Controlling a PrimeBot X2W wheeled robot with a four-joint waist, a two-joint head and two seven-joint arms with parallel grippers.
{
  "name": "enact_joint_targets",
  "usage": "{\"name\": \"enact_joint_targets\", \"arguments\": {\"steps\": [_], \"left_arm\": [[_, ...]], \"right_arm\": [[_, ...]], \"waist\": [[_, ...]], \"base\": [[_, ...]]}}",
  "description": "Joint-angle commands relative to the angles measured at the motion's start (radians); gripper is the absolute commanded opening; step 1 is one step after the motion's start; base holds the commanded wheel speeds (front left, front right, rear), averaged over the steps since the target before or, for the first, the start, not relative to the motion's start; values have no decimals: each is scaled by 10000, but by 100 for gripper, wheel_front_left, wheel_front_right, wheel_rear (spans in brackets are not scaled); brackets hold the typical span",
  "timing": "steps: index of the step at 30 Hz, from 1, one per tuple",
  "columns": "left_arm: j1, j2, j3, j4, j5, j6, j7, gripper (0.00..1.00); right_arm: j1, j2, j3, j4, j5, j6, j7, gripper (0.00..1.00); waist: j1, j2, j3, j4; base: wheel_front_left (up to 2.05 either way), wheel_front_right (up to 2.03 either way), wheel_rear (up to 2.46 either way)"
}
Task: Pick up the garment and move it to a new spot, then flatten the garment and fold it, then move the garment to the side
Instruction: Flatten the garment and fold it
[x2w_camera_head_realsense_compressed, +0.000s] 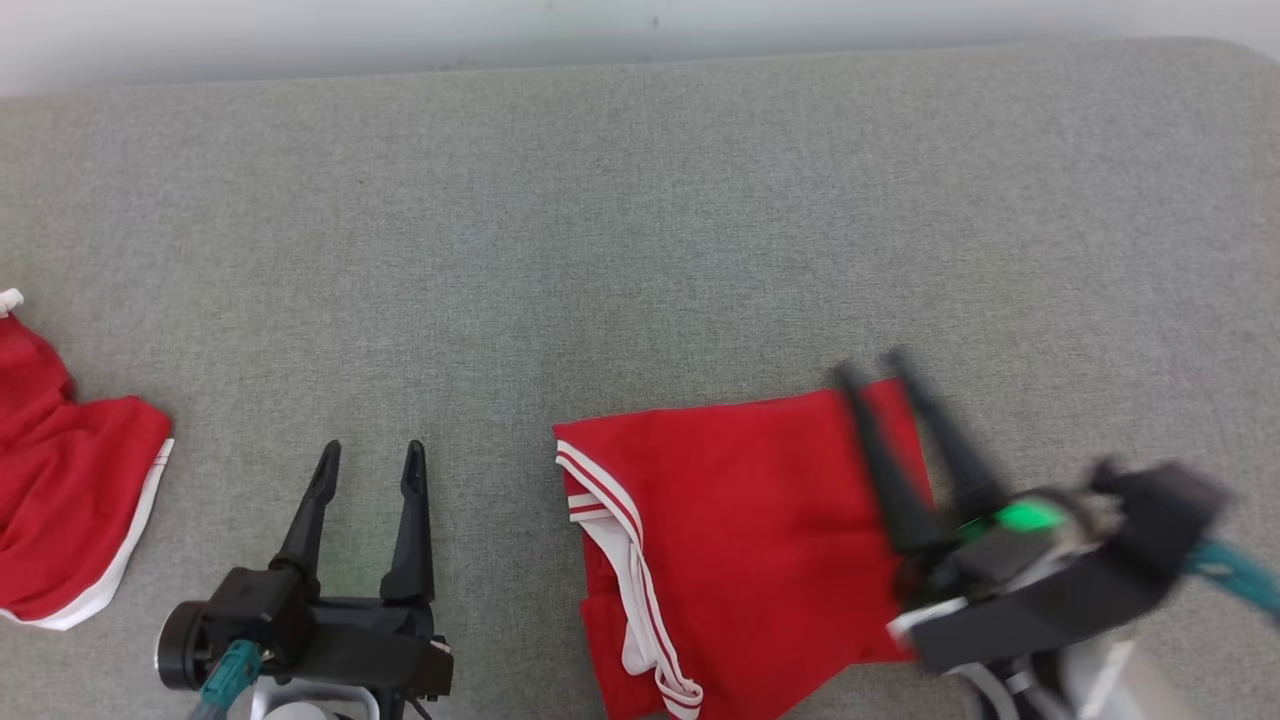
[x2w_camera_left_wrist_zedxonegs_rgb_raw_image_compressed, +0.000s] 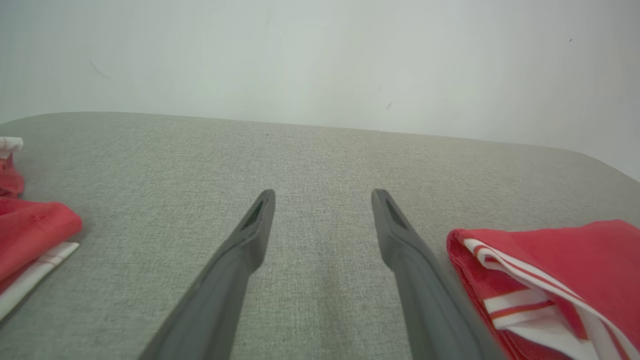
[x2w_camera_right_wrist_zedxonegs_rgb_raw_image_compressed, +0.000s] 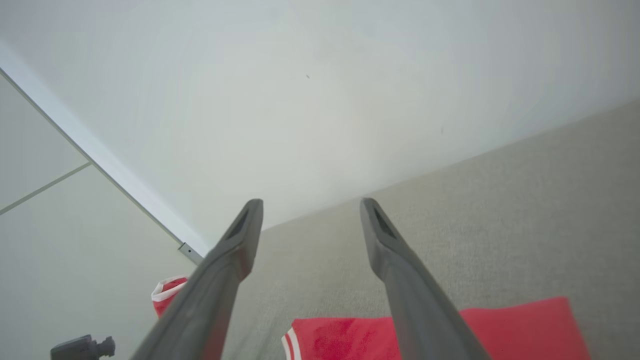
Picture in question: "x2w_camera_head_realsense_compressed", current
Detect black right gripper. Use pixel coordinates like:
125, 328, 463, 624
829, 347, 1173, 674

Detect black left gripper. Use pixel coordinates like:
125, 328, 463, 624
270, 440, 455, 700

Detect red shorts white stripes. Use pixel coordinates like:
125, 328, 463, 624
552, 377, 937, 720

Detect red jersey number 23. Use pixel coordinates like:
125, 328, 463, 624
0, 288, 175, 632

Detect left camera cable teal plug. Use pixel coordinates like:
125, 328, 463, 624
188, 640, 264, 720

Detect camera cable teal plug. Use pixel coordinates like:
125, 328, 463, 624
188, 640, 264, 720
1184, 540, 1280, 623

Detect right camera cable teal plug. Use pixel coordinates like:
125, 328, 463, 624
1184, 540, 1280, 623

